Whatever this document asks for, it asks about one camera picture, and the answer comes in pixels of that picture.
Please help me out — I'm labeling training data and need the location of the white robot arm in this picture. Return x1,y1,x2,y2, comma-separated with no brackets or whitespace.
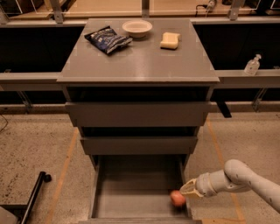
179,159,280,213

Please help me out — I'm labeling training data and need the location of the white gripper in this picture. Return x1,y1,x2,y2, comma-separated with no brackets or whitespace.
179,171,225,198

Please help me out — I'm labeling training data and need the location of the grey drawer cabinet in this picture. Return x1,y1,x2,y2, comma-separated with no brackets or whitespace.
56,17,221,170

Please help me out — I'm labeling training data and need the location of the grey middle drawer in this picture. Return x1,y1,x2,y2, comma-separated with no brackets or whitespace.
80,136,198,155

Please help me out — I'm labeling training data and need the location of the clear sanitizer bottle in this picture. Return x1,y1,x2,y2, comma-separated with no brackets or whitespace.
244,54,262,75

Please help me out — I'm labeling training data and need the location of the grey drawer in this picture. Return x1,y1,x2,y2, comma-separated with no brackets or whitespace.
78,155,202,224
66,102,211,127
80,136,198,155

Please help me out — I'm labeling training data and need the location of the black cable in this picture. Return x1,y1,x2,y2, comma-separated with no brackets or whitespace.
0,113,9,134

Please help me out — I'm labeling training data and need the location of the yellow sponge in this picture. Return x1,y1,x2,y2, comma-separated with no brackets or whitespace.
160,32,180,50

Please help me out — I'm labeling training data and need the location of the white bowl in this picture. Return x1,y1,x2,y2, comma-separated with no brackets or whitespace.
122,20,152,39

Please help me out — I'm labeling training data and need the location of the black metal stand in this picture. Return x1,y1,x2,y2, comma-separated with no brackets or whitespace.
0,171,52,224

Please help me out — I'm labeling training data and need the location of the grey bottom drawer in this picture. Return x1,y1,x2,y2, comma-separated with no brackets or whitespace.
78,155,202,224

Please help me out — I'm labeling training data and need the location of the red apple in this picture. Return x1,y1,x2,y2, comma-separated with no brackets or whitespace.
170,190,186,207

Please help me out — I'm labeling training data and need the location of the blue chip bag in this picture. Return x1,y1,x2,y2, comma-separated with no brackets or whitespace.
84,26,132,54

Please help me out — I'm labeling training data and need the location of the grey top drawer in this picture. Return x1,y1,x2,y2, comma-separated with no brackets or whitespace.
66,102,211,127

